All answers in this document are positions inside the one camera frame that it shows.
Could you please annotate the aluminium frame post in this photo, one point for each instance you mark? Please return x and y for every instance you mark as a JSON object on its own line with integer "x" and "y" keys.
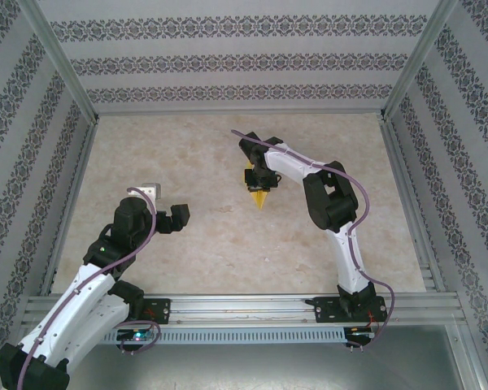
{"x": 61, "y": 61}
{"x": 421, "y": 57}

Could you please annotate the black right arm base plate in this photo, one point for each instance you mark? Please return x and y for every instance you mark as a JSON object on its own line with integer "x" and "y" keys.
{"x": 329, "y": 310}

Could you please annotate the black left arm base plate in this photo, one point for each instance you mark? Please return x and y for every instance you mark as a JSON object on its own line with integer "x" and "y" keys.
{"x": 162, "y": 310}

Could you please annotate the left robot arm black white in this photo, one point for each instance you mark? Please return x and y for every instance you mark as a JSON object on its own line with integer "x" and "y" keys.
{"x": 65, "y": 321}

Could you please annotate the aluminium back rail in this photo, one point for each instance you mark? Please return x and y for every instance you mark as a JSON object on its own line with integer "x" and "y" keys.
{"x": 240, "y": 111}

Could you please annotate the aluminium side rail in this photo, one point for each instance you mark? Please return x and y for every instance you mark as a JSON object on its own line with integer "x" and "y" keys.
{"x": 71, "y": 203}
{"x": 410, "y": 203}

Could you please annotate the grey metal sheet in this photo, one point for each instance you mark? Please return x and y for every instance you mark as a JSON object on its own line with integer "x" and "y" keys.
{"x": 244, "y": 365}

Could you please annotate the yellow paper sheet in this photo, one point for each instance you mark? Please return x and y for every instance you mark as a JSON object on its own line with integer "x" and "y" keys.
{"x": 261, "y": 201}

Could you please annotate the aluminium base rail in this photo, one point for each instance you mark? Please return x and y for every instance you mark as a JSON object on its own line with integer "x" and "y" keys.
{"x": 244, "y": 304}

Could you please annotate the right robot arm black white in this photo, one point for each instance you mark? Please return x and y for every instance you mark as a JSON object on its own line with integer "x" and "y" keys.
{"x": 329, "y": 195}

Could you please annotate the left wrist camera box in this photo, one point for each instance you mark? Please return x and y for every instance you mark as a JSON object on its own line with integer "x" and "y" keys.
{"x": 152, "y": 191}

